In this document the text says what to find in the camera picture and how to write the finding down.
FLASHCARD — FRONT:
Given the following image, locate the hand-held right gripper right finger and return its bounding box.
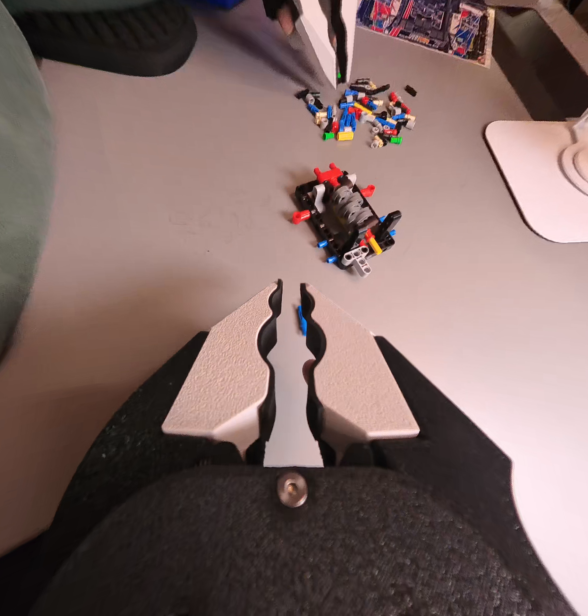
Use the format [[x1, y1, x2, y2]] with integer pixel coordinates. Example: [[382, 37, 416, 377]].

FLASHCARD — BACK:
[[300, 283, 421, 465]]

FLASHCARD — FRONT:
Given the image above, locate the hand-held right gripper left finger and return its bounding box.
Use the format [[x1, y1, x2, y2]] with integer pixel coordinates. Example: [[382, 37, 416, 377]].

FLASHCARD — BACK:
[[161, 278, 284, 463]]

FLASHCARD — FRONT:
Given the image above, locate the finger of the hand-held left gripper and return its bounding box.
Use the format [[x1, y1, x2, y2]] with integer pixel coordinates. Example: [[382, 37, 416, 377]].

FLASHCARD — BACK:
[[339, 0, 358, 85], [294, 0, 345, 90]]

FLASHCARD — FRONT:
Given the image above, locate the pile of lego pieces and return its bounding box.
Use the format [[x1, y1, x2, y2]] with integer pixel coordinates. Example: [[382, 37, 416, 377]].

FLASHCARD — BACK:
[[295, 77, 417, 149]]

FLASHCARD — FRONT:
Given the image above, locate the black frame lego model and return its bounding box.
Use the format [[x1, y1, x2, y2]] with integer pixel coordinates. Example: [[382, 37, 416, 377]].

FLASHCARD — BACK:
[[291, 163, 403, 277]]

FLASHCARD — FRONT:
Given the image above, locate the lego sticker sheet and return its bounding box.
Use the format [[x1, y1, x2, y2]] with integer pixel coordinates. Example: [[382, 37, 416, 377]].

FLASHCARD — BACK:
[[356, 0, 496, 68]]

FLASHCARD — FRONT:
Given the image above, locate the person's left hand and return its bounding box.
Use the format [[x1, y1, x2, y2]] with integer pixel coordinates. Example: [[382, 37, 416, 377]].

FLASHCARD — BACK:
[[274, 0, 300, 37]]

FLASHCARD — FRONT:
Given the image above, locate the white book stand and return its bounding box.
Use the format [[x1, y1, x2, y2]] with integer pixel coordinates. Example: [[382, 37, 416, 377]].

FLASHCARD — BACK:
[[484, 91, 588, 244]]

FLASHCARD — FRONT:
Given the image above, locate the person's green sweatshirt torso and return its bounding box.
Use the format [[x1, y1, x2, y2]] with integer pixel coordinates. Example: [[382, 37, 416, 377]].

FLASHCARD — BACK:
[[0, 0, 57, 381]]

